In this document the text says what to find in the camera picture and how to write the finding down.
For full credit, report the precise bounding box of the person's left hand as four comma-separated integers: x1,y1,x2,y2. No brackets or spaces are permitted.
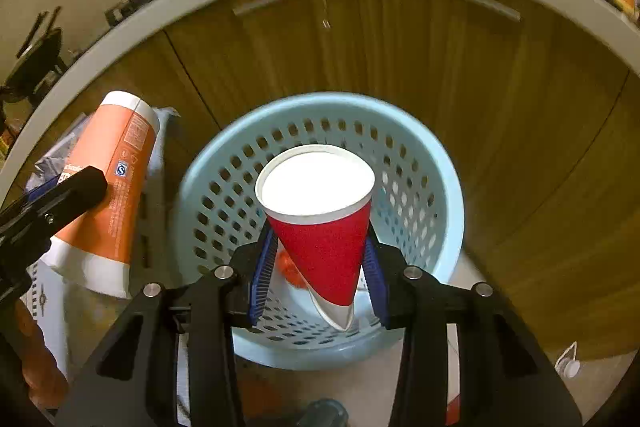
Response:
15,299,68,408

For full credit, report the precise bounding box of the light blue plastic basket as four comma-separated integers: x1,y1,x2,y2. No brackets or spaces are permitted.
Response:
175,92,466,370

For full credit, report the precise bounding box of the red paper cup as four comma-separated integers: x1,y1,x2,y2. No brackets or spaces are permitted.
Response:
255,144,376,333

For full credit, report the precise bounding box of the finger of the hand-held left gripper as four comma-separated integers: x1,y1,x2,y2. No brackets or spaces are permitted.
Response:
0,166,108,240

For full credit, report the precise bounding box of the white plug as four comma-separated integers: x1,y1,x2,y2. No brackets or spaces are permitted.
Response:
554,342,583,379

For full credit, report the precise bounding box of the orange white cardboard tube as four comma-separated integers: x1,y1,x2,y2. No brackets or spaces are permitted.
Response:
40,91,161,299

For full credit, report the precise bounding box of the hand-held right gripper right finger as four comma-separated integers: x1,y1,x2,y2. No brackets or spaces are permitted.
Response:
364,237,583,427

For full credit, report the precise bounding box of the black wok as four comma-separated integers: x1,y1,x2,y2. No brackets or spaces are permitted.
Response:
0,6,69,104

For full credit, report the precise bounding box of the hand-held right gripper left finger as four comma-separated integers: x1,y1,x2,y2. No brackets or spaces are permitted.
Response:
52,227,281,427

